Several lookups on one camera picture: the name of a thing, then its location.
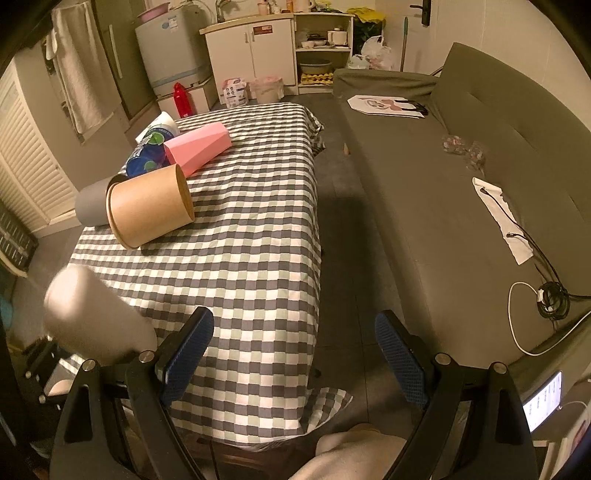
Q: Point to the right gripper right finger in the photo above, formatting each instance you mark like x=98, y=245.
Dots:
x=496, y=442

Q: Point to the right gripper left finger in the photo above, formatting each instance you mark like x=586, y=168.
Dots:
x=90, y=442

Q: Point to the white frosted cup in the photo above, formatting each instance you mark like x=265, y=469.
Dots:
x=86, y=317

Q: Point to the brown paper cup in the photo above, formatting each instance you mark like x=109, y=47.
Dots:
x=149, y=206

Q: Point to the grey cup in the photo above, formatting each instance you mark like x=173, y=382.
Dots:
x=90, y=203

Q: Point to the blue patterned cup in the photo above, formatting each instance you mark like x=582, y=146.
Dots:
x=149, y=154

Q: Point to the pink faceted cup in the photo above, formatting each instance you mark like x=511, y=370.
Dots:
x=192, y=150

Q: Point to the white printed cup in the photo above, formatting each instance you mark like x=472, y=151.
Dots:
x=163, y=122

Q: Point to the lit tablet screen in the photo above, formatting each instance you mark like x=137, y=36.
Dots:
x=542, y=404

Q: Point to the white paper sheet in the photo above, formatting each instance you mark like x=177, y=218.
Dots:
x=492, y=197

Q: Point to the black drawer crate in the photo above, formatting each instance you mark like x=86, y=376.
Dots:
x=18, y=244

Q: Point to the grey white checkered tablecloth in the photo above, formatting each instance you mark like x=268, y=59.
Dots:
x=253, y=257

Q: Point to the green sofa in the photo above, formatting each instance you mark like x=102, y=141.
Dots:
x=460, y=287

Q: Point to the white louvered wardrobe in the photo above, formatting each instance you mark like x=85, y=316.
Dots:
x=34, y=187

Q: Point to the clear plastic wrapper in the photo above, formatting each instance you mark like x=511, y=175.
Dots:
x=473, y=152

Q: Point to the red bottle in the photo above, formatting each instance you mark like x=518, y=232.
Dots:
x=182, y=101

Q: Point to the white storage box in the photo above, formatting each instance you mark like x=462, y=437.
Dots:
x=202, y=97

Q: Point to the white printed package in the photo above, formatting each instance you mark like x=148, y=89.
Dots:
x=235, y=92

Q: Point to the pink trash bin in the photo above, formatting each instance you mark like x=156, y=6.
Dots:
x=267, y=89

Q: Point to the small white fridge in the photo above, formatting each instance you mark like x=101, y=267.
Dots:
x=173, y=50

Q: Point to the white plastic bag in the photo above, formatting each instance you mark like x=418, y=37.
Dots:
x=374, y=55

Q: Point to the hanging white towel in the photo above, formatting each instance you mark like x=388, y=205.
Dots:
x=74, y=45

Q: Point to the white kitchen cabinet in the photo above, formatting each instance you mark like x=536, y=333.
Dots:
x=253, y=47

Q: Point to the open white shelf unit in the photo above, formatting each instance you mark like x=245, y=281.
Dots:
x=323, y=43

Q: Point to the pink basin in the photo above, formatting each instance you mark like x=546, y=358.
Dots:
x=153, y=12

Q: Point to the yellow cloth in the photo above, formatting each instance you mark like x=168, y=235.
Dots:
x=366, y=15

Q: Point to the black door handle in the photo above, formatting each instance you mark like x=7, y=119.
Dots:
x=425, y=6

